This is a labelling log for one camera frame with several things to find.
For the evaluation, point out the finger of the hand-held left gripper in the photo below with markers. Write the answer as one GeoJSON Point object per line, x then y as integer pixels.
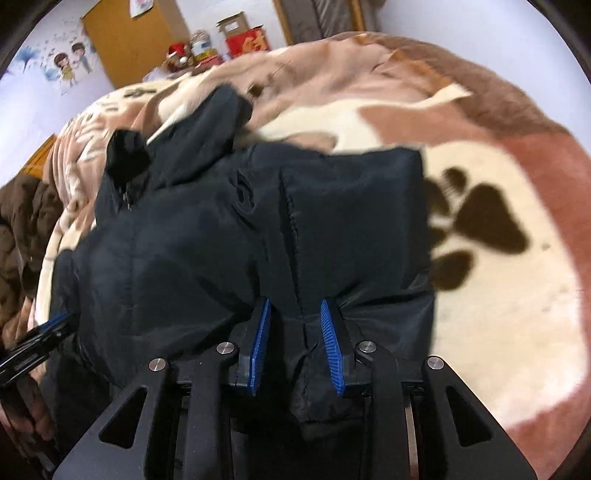
{"type": "Point", "coordinates": [25, 360]}
{"type": "Point", "coordinates": [55, 321]}

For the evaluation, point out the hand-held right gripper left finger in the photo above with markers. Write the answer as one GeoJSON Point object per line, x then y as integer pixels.
{"type": "Point", "coordinates": [258, 341]}

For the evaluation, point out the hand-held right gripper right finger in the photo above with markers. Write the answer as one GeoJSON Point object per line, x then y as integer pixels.
{"type": "Point", "coordinates": [331, 341]}

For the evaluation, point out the black padded jacket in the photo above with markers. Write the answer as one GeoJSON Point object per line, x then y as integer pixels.
{"type": "Point", "coordinates": [207, 240]}

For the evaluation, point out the brown quilted cloth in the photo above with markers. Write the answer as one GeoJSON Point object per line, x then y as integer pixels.
{"type": "Point", "coordinates": [23, 230]}

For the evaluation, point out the paw print fleece blanket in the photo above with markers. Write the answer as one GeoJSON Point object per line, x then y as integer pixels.
{"type": "Point", "coordinates": [485, 323]}

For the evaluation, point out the orange wooden furniture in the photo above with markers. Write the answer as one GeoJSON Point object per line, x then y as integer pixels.
{"type": "Point", "coordinates": [39, 157]}

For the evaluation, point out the yellow wooden wardrobe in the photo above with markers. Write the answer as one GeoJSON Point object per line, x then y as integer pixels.
{"type": "Point", "coordinates": [134, 50]}

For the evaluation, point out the plush toy with red hat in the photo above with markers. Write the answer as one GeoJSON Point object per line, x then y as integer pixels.
{"type": "Point", "coordinates": [178, 55]}

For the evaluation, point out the red gift box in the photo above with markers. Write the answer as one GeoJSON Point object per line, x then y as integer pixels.
{"type": "Point", "coordinates": [247, 44]}

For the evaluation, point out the white plastic jar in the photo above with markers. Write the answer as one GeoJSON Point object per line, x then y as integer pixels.
{"type": "Point", "coordinates": [202, 45]}

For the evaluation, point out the cardboard box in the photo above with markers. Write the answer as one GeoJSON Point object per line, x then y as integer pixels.
{"type": "Point", "coordinates": [233, 25]}

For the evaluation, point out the wooden bed headboard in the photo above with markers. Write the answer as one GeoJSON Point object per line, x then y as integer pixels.
{"type": "Point", "coordinates": [318, 18]}

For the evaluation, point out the paper sheet on door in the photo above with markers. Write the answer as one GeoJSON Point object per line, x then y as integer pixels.
{"type": "Point", "coordinates": [144, 8]}

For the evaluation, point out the cartoon wall poster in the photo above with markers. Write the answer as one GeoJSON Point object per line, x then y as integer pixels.
{"type": "Point", "coordinates": [64, 60]}

